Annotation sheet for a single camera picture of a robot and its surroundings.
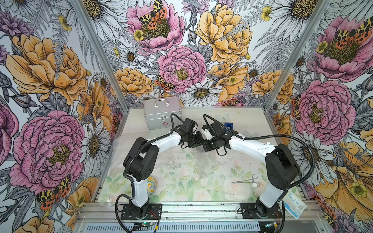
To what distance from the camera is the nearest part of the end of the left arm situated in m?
0.76

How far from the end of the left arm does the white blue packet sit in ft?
1.59

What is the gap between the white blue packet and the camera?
0.75m
